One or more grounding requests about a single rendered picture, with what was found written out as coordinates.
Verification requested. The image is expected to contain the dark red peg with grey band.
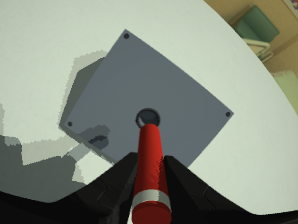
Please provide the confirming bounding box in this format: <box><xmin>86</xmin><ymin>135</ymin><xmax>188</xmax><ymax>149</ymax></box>
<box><xmin>130</xmin><ymin>124</ymin><xmax>172</xmax><ymax>224</ymax></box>

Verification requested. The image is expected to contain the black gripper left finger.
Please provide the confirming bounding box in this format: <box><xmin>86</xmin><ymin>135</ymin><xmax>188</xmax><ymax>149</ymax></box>
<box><xmin>0</xmin><ymin>152</ymin><xmax>138</xmax><ymax>224</ymax></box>

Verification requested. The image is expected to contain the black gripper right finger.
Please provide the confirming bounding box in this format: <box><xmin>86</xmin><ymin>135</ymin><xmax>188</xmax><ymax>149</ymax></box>
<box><xmin>164</xmin><ymin>156</ymin><xmax>298</xmax><ymax>224</ymax></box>

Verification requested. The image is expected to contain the grey sloped panel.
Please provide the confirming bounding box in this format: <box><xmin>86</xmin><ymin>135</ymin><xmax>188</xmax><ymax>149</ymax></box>
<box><xmin>65</xmin><ymin>28</ymin><xmax>233</xmax><ymax>168</ymax></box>

